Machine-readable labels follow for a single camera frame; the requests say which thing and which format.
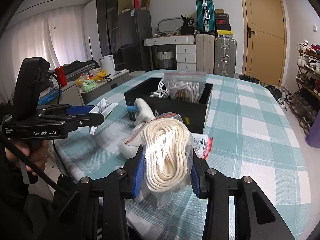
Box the flat white plastic packet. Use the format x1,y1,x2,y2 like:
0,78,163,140
118,130,142,159

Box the teal suitcase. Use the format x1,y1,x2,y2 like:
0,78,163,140
196,0,216,33

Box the bagged cream rope coil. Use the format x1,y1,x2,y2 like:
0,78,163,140
125,112,194,210

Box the beige suitcase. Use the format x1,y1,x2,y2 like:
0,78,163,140
195,34,215,74

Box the dark refrigerator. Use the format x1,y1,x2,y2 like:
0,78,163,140
118,9,152,72

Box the red bottle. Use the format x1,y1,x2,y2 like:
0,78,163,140
55,66,67,87

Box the teal plaid tablecloth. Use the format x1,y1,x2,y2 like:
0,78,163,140
55,70,311,239

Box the white plush toy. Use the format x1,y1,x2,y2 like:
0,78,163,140
126,98,155,126

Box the round grey stool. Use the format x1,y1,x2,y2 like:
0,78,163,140
129,70,145,79

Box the bagged striped rope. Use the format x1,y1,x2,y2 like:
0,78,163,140
163,71,207,104

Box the silver suitcase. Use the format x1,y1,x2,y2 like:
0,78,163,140
214,37,236,78

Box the shoe rack with shoes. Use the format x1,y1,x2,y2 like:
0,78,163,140
291,40,319,135

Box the green white small packet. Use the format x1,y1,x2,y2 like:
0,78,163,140
90,98,118,120

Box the black storage box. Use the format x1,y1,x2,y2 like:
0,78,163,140
124,77,213,134

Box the red-edged packet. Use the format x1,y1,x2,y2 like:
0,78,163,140
192,133,213,159

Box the white air purifier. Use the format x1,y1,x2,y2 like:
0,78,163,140
99,55,115,75

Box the white drawer desk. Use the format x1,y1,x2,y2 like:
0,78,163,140
144,35,196,72

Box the white curtain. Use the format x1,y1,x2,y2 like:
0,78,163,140
1,5,87,101

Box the grey side cabinet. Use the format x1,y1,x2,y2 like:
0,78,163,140
59,70,130,105

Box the black wardrobe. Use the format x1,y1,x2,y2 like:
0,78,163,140
96,0,132,70

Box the person's left hand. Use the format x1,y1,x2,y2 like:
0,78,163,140
5,138,48,171

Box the wooden door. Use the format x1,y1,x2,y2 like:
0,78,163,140
241,0,287,86

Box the woven laundry basket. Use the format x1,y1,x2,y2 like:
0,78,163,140
156,50,175,69

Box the stacked shoe boxes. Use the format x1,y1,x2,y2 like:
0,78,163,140
215,9,233,38

